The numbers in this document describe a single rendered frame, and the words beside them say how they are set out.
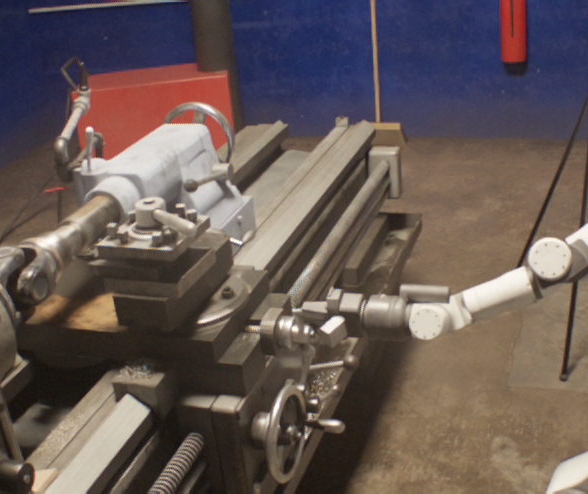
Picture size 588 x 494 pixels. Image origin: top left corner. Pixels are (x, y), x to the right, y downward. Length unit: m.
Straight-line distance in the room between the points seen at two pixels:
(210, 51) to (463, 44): 1.79
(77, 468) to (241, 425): 0.37
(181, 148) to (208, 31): 2.62
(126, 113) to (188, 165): 2.63
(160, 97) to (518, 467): 2.85
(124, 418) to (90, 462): 0.14
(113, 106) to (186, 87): 0.41
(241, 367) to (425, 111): 4.34
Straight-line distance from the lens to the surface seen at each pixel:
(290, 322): 1.80
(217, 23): 4.75
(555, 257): 1.61
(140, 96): 4.76
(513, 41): 5.53
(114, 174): 2.04
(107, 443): 1.64
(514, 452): 2.89
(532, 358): 3.36
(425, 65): 5.83
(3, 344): 1.52
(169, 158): 2.12
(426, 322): 1.64
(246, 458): 1.82
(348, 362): 2.09
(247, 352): 1.76
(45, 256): 1.71
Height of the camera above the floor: 1.76
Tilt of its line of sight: 24 degrees down
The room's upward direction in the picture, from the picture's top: 6 degrees counter-clockwise
